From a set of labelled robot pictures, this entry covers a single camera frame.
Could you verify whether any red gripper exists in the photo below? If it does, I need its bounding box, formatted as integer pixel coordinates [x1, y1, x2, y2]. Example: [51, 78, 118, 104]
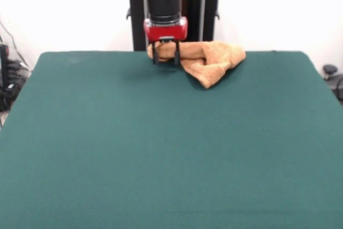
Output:
[143, 17, 188, 66]

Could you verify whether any orange terry towel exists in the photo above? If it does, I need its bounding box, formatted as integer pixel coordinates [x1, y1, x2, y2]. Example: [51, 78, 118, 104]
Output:
[146, 40, 247, 90]

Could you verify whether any dark green table cloth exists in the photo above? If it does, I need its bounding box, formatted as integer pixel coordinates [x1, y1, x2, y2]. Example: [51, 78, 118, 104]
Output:
[0, 50, 343, 229]

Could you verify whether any black electronics box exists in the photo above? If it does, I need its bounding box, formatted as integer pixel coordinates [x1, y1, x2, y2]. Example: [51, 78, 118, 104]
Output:
[0, 43, 10, 87]

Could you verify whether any black chair base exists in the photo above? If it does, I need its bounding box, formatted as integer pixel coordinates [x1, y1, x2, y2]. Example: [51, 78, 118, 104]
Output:
[322, 64, 343, 106]

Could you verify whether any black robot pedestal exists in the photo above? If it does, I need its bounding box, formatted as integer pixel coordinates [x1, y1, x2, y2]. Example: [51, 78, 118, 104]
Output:
[117, 0, 232, 51]

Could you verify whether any grey wall cable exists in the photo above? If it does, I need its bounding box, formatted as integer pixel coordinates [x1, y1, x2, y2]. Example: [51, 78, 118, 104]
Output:
[0, 21, 29, 69]

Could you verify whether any black cable bundle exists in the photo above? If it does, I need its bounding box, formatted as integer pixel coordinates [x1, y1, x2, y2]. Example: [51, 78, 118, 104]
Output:
[0, 59, 31, 112]

